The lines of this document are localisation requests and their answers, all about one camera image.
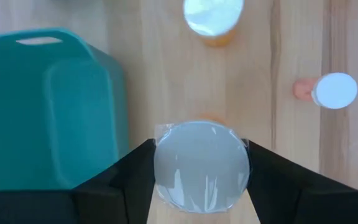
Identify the small pink pill bottle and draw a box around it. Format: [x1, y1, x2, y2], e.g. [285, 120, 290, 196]
[292, 72, 358, 110]

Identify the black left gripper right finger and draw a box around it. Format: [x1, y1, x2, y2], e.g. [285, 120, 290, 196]
[246, 140, 358, 224]

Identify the large orange white-capped pill bottle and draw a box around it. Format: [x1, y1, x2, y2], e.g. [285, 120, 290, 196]
[182, 0, 245, 48]
[152, 113, 251, 215]

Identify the teal plastic bin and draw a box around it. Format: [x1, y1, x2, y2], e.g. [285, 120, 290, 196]
[0, 27, 129, 191]

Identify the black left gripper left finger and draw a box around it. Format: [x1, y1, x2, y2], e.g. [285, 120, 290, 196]
[0, 139, 157, 224]

